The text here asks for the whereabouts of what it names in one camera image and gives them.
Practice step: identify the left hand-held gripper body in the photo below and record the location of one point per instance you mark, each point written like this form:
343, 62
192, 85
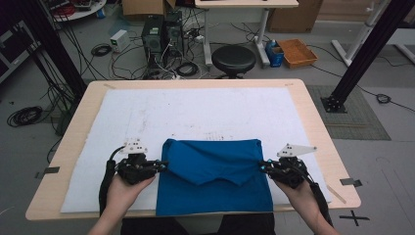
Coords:
135, 168

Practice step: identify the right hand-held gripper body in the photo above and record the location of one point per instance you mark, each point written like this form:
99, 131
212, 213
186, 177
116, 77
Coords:
288, 169

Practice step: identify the blue t-shirt with white print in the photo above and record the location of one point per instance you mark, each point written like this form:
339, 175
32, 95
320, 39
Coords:
212, 192

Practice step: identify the person's left hand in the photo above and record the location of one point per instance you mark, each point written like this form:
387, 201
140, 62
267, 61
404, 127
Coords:
125, 194

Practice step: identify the person's right hand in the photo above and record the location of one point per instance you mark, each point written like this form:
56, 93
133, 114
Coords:
301, 199

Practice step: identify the tan strip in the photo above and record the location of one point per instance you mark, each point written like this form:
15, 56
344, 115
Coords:
336, 194

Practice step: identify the person's dark trousers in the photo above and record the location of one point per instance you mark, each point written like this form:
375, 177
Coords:
143, 227

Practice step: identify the white foam mat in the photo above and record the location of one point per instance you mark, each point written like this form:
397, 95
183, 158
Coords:
195, 111

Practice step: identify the black tape piece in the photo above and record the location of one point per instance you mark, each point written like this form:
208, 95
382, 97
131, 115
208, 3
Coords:
51, 170
351, 182

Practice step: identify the grey carpet mat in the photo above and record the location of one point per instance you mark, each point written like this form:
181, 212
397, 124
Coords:
355, 127

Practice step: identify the black tape cross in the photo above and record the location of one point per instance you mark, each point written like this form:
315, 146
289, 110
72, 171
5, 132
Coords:
355, 218

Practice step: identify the light wooden table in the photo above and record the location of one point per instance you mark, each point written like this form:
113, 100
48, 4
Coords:
55, 192

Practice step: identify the blue box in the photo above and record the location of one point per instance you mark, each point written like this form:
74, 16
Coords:
274, 56

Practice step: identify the black round stool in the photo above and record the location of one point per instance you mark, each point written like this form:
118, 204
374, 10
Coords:
233, 58

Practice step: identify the orange plastic tray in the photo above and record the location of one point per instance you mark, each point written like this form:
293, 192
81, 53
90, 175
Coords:
297, 53

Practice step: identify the black computer tower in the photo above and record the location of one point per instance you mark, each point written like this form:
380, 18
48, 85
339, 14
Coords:
152, 39
174, 34

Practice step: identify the white power supply box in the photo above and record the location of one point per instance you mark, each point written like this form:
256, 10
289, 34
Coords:
119, 40

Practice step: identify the cardboard box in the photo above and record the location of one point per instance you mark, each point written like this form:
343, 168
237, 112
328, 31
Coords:
293, 16
143, 7

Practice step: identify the white metal stand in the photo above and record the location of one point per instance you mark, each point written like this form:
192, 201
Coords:
359, 36

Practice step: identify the white desk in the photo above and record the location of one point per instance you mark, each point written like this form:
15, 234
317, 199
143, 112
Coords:
246, 3

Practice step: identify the round white table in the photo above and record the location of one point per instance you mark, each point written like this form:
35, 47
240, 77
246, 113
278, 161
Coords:
81, 11

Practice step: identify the dark equipment rack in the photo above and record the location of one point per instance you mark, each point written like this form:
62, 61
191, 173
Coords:
13, 49

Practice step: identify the black aluminium frame post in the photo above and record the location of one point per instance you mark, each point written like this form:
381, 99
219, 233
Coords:
52, 45
368, 54

